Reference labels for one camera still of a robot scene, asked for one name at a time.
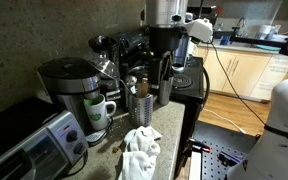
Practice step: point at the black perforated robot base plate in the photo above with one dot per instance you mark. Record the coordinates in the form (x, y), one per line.
(227, 148)

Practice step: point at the wooden base cabinets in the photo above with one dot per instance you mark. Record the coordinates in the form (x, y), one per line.
(251, 75)

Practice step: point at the black glass blender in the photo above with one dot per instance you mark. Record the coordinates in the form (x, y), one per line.
(107, 63)

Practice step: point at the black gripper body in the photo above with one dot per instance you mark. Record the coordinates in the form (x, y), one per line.
(163, 40)

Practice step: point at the white mug green logo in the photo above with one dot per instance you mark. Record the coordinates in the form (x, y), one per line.
(98, 111)

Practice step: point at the perforated steel utensil holder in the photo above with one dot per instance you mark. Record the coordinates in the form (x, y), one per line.
(140, 110)

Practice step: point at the silver toaster oven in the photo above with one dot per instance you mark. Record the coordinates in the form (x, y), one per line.
(39, 141)

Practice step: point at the wooden spatula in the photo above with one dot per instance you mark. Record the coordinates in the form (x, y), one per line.
(144, 87)

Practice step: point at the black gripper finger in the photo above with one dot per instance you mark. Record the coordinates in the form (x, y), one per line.
(154, 71)
(167, 68)

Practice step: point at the black stove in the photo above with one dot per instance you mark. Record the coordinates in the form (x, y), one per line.
(187, 89)

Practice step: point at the white crumpled cloth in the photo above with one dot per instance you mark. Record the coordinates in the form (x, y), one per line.
(140, 154)

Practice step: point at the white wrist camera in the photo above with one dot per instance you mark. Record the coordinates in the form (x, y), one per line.
(201, 29)

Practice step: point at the steel tumbler cup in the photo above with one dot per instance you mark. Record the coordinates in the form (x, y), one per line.
(165, 90)

